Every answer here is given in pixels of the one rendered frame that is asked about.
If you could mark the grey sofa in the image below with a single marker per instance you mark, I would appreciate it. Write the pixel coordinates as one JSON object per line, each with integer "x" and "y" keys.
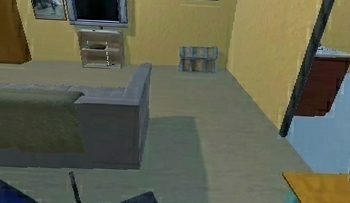
{"x": 115, "y": 119}

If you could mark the blue grey shelf rack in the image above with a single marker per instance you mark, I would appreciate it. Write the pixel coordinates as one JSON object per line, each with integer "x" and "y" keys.
{"x": 198, "y": 59}

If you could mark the brown wooden shelf stand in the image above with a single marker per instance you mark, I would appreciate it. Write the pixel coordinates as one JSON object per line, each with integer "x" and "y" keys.
{"x": 100, "y": 49}

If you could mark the grey television set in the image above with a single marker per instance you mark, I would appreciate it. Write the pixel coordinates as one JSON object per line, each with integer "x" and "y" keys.
{"x": 96, "y": 6}

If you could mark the thin black pole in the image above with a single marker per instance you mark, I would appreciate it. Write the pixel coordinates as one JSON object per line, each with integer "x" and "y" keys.
{"x": 75, "y": 190}

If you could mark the red brown white-topped cabinet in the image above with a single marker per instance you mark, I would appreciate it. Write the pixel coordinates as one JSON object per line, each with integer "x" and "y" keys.
{"x": 322, "y": 85}

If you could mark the olive green blanket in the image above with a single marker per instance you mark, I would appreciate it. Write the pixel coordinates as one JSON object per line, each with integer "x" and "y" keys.
{"x": 28, "y": 122}

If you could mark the brown wooden room door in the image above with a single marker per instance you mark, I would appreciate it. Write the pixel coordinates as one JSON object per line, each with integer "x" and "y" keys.
{"x": 5, "y": 24}

